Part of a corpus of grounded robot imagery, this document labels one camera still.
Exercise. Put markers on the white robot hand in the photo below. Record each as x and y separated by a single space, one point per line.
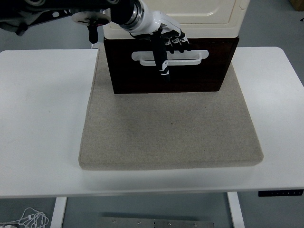
152 21

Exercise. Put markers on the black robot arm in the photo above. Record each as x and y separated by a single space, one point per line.
35 14

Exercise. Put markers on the cream plastic cabinet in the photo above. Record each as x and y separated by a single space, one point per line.
209 28

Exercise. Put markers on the beige fabric mat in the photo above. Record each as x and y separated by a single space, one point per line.
166 130

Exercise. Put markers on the brown cardboard box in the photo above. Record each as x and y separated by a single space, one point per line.
298 4

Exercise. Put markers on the white table leg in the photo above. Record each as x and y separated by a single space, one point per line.
236 213
58 213

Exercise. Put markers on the black table control panel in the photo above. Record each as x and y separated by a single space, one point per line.
280 193

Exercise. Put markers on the white power adapter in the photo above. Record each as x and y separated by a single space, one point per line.
7 226

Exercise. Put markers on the grey metal bracket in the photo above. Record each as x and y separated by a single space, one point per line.
99 45

